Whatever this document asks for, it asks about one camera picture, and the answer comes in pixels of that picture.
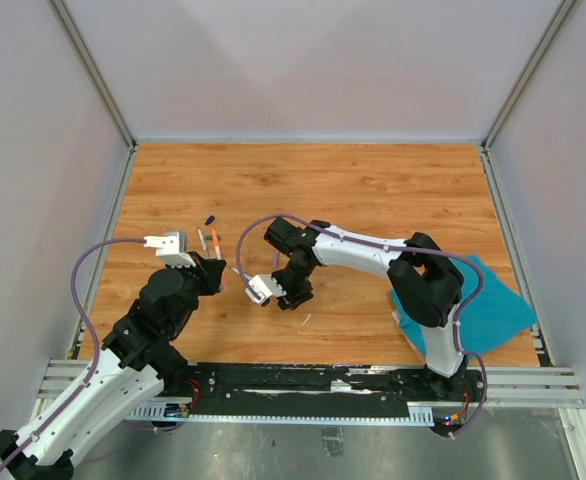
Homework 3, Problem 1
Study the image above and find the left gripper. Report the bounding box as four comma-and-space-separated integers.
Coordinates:
166, 250, 225, 332

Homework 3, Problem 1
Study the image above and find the orange pen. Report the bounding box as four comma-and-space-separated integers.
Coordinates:
211, 228, 223, 260

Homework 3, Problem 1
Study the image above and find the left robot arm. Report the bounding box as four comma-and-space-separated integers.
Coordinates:
0, 252, 226, 479

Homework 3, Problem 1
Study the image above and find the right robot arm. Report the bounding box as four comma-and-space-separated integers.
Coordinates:
258, 217, 468, 400

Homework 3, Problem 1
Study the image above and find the teal cloth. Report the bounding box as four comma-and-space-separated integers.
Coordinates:
390, 255, 537, 359

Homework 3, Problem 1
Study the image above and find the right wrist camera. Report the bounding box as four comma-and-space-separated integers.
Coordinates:
245, 274, 286, 306

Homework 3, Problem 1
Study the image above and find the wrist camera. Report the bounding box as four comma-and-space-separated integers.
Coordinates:
143, 231, 196, 268
245, 274, 286, 306

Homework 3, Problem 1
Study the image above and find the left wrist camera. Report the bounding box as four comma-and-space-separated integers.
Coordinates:
143, 231, 196, 268

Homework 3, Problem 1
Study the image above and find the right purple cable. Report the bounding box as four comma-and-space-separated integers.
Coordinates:
234, 213, 488, 441

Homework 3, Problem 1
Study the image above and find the purple cable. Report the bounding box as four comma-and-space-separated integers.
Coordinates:
0, 236, 147, 480
234, 213, 488, 441

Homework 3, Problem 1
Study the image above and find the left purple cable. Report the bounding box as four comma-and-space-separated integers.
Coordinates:
0, 236, 147, 480

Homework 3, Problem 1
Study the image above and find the white cable duct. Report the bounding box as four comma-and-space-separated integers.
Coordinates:
125, 398, 435, 428

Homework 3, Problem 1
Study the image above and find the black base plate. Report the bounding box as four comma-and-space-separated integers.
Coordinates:
160, 363, 486, 410

